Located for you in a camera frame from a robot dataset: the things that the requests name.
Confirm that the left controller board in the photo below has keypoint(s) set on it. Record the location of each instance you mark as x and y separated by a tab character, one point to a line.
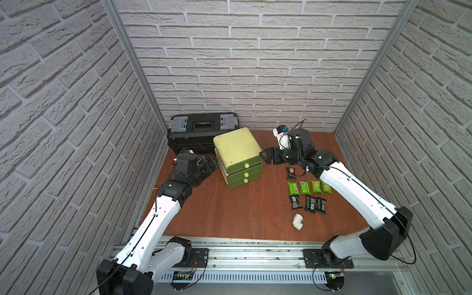
182	279

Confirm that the right controller board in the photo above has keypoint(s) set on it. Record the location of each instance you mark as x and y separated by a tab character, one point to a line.
334	281

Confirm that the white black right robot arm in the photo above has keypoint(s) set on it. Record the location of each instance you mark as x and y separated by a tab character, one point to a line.
388	225

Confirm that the green cookie packet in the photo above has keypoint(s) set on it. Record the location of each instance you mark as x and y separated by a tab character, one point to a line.
326	188
293	188
304	187
316	187

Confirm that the white plastic pipe elbow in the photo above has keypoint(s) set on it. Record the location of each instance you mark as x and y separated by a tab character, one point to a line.
297	221

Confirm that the aluminium corner post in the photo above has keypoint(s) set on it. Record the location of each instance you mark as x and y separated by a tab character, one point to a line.
127	45
398	26

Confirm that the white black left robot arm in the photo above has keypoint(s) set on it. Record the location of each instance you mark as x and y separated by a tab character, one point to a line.
137	267

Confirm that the yellow-green drawer cabinet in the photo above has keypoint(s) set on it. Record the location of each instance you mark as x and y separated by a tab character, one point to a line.
238	155

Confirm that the aluminium corner post left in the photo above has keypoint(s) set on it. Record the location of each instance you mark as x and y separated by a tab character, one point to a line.
127	45

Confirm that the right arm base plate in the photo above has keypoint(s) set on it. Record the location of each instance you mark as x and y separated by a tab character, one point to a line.
319	258

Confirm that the controller board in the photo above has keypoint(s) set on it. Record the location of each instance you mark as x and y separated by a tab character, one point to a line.
334	281
182	279

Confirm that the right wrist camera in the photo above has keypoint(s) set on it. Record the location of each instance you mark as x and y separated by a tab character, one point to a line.
280	133

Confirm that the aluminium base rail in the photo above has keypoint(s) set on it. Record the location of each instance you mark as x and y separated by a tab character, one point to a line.
234	260

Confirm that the aluminium corner post right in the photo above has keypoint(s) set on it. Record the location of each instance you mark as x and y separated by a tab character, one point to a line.
398	26

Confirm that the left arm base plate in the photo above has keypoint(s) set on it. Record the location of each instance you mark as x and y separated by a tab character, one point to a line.
198	258

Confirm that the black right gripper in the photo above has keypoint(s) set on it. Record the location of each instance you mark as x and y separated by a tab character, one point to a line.
275	150

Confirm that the black cookie packet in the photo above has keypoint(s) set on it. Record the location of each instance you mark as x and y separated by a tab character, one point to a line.
321	205
311	204
295	202
291	175

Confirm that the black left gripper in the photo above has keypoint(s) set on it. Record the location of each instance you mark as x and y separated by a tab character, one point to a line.
205	164

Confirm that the black plastic toolbox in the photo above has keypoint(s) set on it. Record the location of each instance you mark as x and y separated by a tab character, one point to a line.
197	131

